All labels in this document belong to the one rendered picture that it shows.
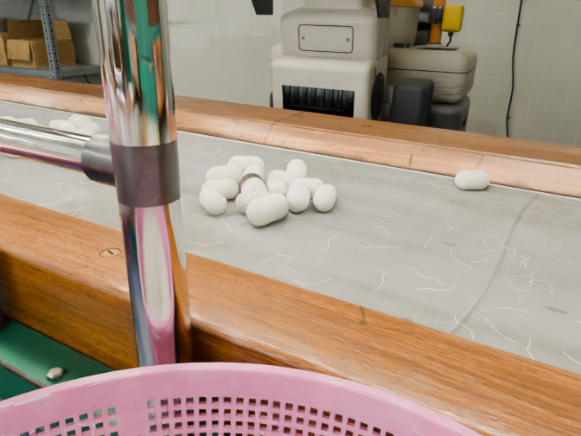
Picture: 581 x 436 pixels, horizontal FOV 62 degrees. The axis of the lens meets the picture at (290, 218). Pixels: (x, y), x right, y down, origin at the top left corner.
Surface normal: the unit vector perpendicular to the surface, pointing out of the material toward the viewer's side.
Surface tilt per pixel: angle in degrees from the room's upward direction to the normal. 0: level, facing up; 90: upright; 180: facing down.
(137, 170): 90
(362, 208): 0
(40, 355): 0
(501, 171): 45
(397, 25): 92
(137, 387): 75
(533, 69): 90
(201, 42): 90
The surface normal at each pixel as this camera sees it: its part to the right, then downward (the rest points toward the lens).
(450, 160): -0.33, -0.41
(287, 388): -0.18, 0.13
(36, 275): -0.49, 0.33
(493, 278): 0.02, -0.92
